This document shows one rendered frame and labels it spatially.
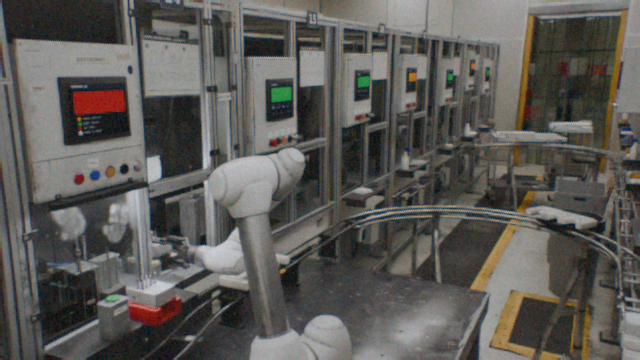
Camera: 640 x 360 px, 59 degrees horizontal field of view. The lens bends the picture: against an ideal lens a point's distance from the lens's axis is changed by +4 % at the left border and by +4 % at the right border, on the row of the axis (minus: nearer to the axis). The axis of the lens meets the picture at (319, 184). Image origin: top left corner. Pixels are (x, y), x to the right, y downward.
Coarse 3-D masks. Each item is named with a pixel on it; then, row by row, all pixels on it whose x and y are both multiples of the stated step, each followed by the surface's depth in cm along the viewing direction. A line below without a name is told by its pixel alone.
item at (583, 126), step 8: (584, 120) 772; (552, 128) 766; (560, 128) 760; (568, 128) 766; (576, 128) 766; (584, 128) 743; (592, 128) 736; (584, 136) 811; (592, 136) 738; (544, 168) 837; (560, 168) 803; (568, 168) 803; (576, 168) 804; (544, 176) 838; (568, 176) 757; (576, 176) 754
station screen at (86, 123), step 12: (72, 84) 165; (84, 84) 168; (96, 84) 172; (108, 84) 176; (120, 84) 181; (72, 96) 165; (84, 120) 170; (96, 120) 174; (108, 120) 178; (120, 120) 182; (84, 132) 170; (96, 132) 174; (108, 132) 178
